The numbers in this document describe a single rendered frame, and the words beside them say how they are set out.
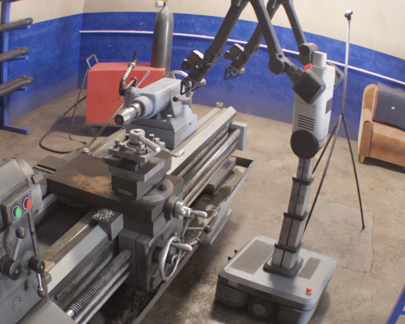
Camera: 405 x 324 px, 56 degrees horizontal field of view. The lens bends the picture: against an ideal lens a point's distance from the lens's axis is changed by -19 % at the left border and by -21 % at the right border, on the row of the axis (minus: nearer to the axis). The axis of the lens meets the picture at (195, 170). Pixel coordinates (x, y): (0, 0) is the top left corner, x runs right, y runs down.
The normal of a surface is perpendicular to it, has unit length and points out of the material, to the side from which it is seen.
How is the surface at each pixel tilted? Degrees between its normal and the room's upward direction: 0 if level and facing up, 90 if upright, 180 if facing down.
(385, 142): 90
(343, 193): 0
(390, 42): 90
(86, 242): 36
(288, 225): 90
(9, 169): 45
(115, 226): 90
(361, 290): 0
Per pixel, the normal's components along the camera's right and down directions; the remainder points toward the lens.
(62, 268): 0.60, -0.61
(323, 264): 0.07, -0.90
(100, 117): -0.02, 0.43
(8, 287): 0.93, 0.21
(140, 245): -0.36, 0.38
